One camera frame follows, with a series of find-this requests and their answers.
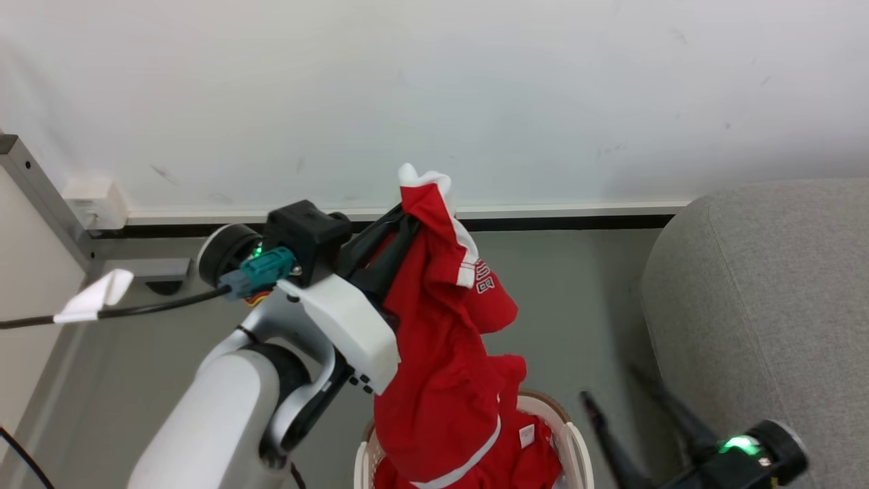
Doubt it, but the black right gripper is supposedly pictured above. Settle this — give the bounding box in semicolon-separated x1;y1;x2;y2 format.
580;365;809;489

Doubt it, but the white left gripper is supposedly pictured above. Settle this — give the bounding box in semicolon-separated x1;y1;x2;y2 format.
275;204;422;397

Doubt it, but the red white sports garment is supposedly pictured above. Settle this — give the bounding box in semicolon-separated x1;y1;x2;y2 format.
372;163;565;489

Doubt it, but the white perforated laundry basket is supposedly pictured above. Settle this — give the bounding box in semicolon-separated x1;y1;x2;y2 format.
353;390;595;489

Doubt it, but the white black baseboard strip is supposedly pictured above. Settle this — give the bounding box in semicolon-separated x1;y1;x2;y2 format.
88;200;695;240

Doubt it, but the grey fabric sofa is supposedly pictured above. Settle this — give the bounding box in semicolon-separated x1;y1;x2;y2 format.
641;178;869;489

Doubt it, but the white cabinet panel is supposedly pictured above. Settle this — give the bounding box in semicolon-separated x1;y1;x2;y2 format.
0;166;89;439

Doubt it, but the teal cable connector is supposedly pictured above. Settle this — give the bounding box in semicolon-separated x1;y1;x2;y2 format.
219;247;297;302

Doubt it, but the black cable with white tag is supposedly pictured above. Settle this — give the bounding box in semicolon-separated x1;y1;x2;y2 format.
0;269;236;332

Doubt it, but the white wall socket box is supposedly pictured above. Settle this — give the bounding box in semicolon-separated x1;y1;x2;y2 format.
63;178;130;231

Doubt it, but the grey metal frame post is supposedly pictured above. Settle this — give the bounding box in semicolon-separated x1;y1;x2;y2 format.
0;134;97;274

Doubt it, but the thin black cable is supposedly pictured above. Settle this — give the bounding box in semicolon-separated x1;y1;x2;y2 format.
0;426;57;489

